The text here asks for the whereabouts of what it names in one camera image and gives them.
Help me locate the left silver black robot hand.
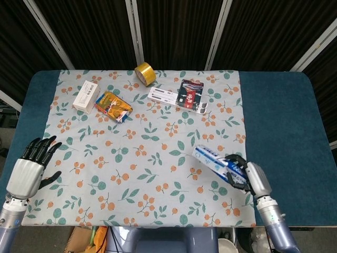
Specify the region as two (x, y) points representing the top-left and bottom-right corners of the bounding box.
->
(5, 135), (63, 199)

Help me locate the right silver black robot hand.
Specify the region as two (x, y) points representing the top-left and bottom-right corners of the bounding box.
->
(223, 154), (273, 197)

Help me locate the blue silver toothpaste box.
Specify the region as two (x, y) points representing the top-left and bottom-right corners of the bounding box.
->
(191, 144), (250, 185)

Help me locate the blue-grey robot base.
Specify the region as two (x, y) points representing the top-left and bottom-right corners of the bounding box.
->
(106, 226), (219, 253)

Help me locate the white cardboard box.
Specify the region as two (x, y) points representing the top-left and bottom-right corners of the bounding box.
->
(72, 80), (101, 114)

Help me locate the long flat white box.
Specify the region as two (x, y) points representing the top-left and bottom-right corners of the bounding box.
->
(147, 86), (209, 115)

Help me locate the white plastic bag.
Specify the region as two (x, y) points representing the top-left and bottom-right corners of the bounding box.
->
(251, 228), (269, 251)

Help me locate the floral print tablecloth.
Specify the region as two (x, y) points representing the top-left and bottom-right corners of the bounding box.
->
(21, 69), (256, 229)

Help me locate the orange plastic bag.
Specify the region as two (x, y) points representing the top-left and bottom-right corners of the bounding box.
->
(89, 226), (108, 253)

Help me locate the dark card pack red label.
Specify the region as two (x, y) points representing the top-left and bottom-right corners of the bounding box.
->
(175, 79), (205, 110)

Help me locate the orange yellow foil packet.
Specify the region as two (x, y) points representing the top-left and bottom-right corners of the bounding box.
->
(94, 91), (132, 124)

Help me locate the yellow packing tape roll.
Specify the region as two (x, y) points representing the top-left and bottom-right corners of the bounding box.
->
(134, 62), (156, 86)

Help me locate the dark partition panel white frame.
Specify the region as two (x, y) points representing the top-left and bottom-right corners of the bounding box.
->
(205, 0), (337, 72)
(0, 0), (76, 113)
(126, 0), (232, 71)
(291, 18), (337, 148)
(34, 0), (144, 71)

